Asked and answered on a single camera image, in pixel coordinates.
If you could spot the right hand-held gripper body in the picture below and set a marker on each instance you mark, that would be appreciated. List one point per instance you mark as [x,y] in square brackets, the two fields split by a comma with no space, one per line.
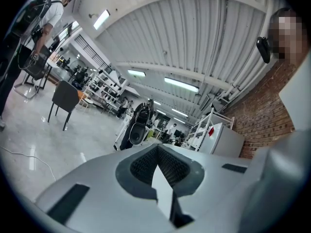
[279,186]

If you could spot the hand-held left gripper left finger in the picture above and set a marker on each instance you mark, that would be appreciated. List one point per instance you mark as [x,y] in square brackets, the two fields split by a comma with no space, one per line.
[102,186]

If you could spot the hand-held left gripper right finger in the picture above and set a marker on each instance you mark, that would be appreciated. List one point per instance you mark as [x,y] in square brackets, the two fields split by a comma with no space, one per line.
[213,178]

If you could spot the white cabinet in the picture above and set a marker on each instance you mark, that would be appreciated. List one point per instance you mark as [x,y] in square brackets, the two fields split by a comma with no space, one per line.
[224,139]

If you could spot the black and white robot seat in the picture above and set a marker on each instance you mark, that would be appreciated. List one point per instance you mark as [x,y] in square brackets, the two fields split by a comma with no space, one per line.
[138,127]

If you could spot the white stool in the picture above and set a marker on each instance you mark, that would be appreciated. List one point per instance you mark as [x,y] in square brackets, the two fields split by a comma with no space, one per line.
[86,102]

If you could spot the grey upholstered chair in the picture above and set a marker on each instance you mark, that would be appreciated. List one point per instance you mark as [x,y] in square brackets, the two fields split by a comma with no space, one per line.
[65,97]

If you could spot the white shelf rack with items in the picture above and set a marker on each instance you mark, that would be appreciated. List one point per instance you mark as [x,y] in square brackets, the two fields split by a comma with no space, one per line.
[104,88]

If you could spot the long ceiling light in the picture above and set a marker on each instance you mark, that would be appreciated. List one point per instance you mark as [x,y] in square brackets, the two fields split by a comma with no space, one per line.
[101,19]
[181,84]
[136,73]

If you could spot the black mesh office chair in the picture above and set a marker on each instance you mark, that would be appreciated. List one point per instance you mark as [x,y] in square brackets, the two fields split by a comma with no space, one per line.
[36,64]

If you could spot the white metal shelf frame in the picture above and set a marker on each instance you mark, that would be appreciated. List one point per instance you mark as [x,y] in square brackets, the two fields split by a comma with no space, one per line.
[201,127]

